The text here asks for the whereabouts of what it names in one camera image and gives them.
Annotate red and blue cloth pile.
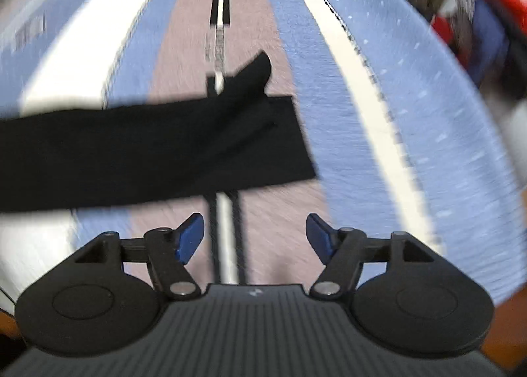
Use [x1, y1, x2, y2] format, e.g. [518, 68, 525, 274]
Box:
[430, 0, 527, 100]

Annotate striped blue and grey bedsheet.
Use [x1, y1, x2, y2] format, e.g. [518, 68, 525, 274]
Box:
[0, 0, 527, 322]

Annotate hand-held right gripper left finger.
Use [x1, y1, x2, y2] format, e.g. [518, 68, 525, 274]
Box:
[74, 213, 205, 300]

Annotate black pants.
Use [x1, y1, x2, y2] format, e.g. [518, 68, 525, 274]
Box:
[0, 50, 318, 213]

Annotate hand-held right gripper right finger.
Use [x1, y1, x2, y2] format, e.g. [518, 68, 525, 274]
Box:
[305, 213, 439, 300]

